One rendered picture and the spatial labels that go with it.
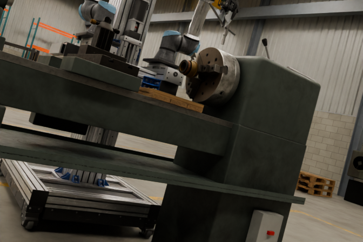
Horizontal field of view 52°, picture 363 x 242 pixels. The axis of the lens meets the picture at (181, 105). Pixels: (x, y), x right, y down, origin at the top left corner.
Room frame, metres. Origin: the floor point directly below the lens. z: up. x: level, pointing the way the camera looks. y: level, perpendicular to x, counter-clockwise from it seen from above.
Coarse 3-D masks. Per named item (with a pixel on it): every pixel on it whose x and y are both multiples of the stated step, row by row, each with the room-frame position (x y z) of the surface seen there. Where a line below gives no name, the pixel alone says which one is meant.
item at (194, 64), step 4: (184, 60) 1.95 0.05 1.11; (188, 60) 1.95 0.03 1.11; (180, 64) 1.97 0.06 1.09; (184, 64) 1.99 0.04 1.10; (188, 64) 1.93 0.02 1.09; (192, 64) 1.94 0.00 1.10; (196, 64) 1.96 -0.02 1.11; (180, 68) 1.98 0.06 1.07; (184, 68) 2.00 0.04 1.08; (188, 68) 1.93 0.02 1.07; (192, 68) 1.94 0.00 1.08; (196, 68) 1.95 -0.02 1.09; (180, 72) 1.96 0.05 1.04; (184, 72) 1.94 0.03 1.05; (188, 72) 1.95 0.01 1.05; (192, 72) 1.95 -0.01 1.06; (196, 72) 1.95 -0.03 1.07; (188, 76) 1.98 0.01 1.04; (192, 76) 1.97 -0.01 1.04
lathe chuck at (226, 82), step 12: (216, 48) 2.00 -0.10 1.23; (204, 60) 2.06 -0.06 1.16; (216, 60) 1.98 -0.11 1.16; (228, 60) 1.96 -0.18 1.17; (228, 72) 1.93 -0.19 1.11; (204, 84) 2.01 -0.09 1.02; (216, 84) 1.93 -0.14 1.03; (228, 84) 1.95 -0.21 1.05; (204, 96) 1.99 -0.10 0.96; (216, 96) 1.96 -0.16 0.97
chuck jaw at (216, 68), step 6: (198, 66) 1.95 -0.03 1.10; (204, 66) 1.95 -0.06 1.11; (210, 66) 1.94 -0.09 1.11; (216, 66) 1.91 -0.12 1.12; (222, 66) 1.93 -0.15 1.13; (198, 72) 1.96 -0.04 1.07; (204, 72) 1.95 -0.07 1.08; (210, 72) 1.94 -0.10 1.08; (216, 72) 1.93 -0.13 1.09; (222, 72) 1.92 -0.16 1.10
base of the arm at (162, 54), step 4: (160, 48) 2.56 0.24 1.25; (164, 48) 2.54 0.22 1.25; (168, 48) 2.54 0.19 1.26; (160, 52) 2.54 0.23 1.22; (164, 52) 2.54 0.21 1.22; (168, 52) 2.54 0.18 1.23; (172, 52) 2.56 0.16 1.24; (156, 56) 2.55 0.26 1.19; (160, 56) 2.54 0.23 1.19; (164, 56) 2.53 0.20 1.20; (168, 56) 2.53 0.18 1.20; (172, 56) 2.56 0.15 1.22; (168, 60) 2.53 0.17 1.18; (172, 60) 2.55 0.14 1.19
